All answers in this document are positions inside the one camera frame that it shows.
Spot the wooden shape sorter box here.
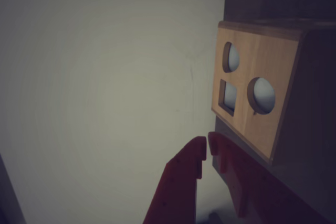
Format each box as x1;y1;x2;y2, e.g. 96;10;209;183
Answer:
211;19;336;168

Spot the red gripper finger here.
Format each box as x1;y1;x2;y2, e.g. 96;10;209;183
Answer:
208;131;334;224
143;136;207;224

